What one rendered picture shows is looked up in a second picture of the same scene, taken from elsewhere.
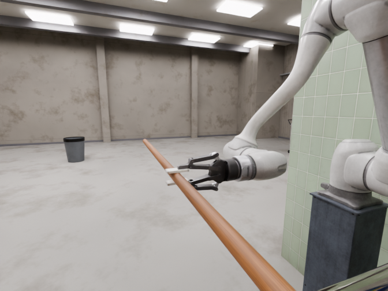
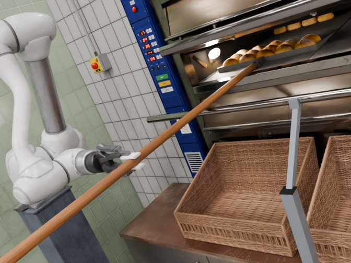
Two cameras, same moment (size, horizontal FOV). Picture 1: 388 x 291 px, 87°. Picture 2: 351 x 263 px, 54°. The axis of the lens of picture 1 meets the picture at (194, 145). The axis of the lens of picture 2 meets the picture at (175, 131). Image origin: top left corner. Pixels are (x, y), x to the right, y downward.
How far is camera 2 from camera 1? 138 cm
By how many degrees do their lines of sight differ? 111
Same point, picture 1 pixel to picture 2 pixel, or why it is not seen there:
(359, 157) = (39, 152)
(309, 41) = (13, 59)
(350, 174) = not seen: hidden behind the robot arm
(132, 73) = not seen: outside the picture
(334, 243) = (74, 226)
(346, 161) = not seen: hidden behind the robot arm
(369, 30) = (44, 52)
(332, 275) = (90, 249)
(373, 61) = (44, 72)
